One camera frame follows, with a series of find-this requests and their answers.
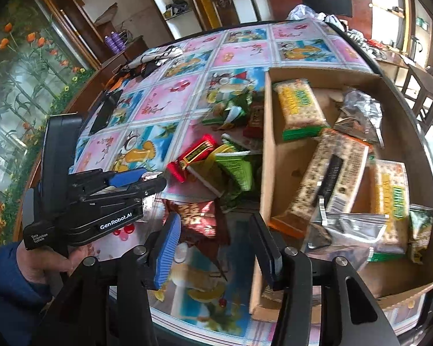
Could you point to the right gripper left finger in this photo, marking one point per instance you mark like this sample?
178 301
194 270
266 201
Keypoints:
106 303

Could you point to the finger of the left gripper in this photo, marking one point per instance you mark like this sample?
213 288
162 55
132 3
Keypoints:
143 188
122 179

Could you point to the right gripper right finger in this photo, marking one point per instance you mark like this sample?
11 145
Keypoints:
350 315

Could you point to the red candy bar packet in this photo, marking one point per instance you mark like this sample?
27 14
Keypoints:
198 151

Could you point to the dark red snack bag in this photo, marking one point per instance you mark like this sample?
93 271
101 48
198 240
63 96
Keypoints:
200 221

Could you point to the small silver foil bag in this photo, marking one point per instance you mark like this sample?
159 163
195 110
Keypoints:
350 235

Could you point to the green pea snack bag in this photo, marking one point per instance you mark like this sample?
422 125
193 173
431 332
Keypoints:
240 166

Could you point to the dark green snack bag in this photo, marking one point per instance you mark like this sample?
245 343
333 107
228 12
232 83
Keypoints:
230 113

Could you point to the yellow green small bag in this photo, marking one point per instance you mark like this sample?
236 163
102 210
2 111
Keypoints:
420 229

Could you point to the yellow cracker pack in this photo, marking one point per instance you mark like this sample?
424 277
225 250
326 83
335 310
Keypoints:
302 113
390 197

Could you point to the red brown snack bar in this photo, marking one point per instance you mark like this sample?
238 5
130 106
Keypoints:
255 125

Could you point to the orange-end cracker pack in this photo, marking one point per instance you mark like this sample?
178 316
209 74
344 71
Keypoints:
334 173

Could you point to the large silver foil bag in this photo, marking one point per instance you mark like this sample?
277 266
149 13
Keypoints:
360 117

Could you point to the yellow triangular snack packet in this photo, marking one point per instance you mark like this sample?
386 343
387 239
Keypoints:
208 172

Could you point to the blue sleeve left forearm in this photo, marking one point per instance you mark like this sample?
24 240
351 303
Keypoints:
21 302

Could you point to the left hand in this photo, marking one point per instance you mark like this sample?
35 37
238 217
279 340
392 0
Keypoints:
35 264

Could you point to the colourful plastic tablecloth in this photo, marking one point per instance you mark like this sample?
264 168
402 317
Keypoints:
206 298

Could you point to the patterned cloth bag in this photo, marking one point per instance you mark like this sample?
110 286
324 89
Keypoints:
143 65

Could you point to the purple bottles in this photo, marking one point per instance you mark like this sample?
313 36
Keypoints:
114 42

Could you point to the cardboard box tray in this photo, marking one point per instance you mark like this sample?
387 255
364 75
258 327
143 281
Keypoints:
307 162

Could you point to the wooden stool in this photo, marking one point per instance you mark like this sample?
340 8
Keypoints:
423 103

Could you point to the white plastic bag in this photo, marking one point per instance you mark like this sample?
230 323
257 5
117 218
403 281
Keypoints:
302 11

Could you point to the electric kettle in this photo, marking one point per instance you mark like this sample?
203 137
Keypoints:
415 47

